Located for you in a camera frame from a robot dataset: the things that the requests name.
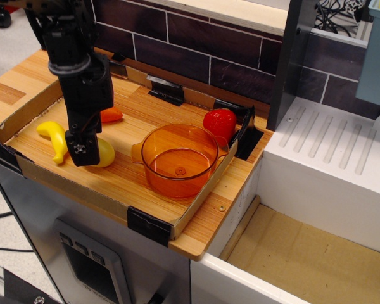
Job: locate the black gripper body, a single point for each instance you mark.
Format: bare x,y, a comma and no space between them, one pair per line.
87,88

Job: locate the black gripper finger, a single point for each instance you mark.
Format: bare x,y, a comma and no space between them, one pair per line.
98,123
83,148

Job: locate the yellow toy potato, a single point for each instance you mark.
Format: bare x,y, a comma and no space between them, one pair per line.
106,154

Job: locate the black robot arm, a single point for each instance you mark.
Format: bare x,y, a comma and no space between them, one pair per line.
67,32

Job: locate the orange transparent plastic pot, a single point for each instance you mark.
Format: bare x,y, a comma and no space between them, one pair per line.
179,158

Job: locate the cardboard fence with black tape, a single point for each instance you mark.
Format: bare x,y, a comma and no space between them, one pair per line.
30,95

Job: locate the orange toy carrot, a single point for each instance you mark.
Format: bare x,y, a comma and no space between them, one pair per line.
112,114

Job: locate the yellow toy banana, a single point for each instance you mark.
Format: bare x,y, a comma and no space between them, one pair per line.
56,133

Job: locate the black caster wheel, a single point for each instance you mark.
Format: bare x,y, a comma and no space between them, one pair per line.
5,18

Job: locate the silver toy oven front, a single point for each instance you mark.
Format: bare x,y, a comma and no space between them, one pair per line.
89,257

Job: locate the red toy strawberry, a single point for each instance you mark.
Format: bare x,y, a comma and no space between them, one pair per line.
222,124

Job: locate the white toy sink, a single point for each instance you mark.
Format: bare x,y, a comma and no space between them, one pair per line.
306,228

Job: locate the light blue bin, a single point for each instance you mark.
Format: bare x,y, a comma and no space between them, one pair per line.
369,82

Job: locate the dark grey upright post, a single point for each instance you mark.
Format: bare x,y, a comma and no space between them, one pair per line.
300,21

